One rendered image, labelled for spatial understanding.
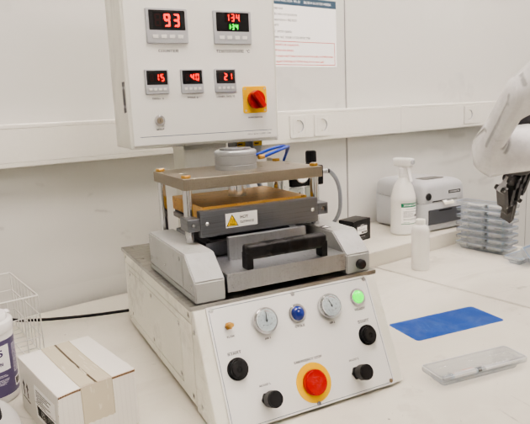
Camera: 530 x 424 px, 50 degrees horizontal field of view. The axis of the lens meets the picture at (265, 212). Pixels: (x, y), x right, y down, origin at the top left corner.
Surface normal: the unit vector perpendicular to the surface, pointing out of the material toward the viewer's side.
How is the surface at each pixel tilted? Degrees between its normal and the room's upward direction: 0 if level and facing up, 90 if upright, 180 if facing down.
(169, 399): 0
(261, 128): 90
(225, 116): 90
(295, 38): 90
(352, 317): 65
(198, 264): 41
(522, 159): 110
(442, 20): 90
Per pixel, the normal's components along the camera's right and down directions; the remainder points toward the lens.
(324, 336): 0.39, -0.29
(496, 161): 0.01, 0.58
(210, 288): 0.45, 0.14
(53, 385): -0.03, -0.98
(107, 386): 0.63, 0.08
